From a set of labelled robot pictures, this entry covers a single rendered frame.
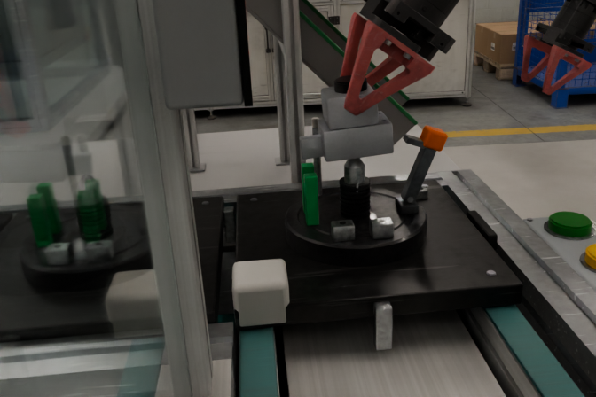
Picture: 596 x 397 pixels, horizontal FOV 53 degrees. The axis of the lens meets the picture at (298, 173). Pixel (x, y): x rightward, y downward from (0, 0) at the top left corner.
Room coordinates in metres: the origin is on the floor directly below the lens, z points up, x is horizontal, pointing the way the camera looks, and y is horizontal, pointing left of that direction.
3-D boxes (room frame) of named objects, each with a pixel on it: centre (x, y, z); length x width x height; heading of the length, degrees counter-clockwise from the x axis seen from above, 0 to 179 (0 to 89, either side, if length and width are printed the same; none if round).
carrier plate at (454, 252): (0.54, -0.05, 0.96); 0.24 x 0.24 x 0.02; 4
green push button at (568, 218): (0.54, -0.27, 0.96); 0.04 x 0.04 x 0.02
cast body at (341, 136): (0.54, -0.04, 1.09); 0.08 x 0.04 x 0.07; 94
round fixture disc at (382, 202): (0.54, -0.05, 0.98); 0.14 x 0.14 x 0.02
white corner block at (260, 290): (0.44, 0.04, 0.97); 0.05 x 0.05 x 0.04; 4
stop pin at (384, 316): (0.41, -0.06, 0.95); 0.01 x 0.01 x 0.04; 4
